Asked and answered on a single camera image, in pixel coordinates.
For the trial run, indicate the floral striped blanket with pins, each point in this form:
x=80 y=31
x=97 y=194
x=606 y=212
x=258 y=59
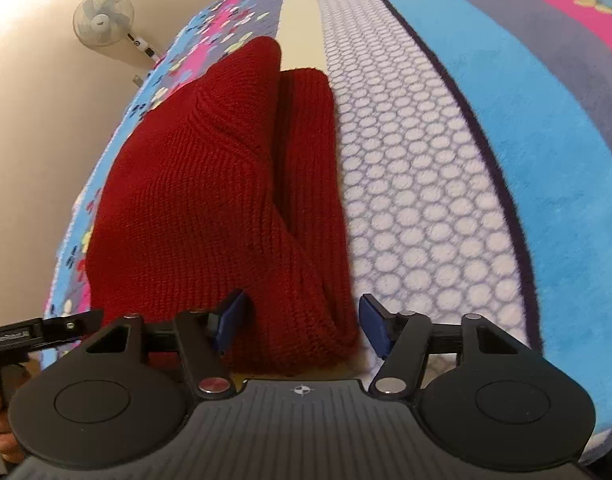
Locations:
x=485 y=160

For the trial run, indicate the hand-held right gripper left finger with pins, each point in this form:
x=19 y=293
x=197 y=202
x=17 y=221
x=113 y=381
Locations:
x=231 y=322

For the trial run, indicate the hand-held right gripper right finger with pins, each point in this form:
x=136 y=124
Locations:
x=373 y=325

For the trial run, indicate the white standing fan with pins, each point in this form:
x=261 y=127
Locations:
x=103 y=17

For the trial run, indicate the white wall socket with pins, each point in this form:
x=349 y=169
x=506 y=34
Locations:
x=137 y=80

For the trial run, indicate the person's left hand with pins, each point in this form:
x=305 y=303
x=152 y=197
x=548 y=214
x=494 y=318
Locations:
x=3 y=442

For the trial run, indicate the red knitted sweater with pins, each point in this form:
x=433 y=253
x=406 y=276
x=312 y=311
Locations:
x=201 y=200

